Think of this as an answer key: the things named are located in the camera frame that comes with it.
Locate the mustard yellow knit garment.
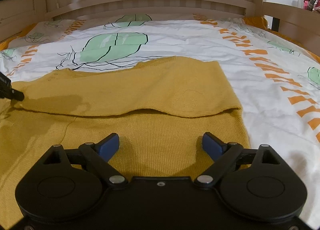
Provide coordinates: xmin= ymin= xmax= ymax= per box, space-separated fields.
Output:
xmin=1 ymin=57 xmax=249 ymax=228

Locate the white patterned duvet cover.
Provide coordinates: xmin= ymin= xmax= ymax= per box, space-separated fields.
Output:
xmin=1 ymin=14 xmax=319 ymax=228

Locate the yellow fitted sheet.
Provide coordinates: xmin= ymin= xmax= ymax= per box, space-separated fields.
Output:
xmin=242 ymin=16 xmax=320 ymax=63

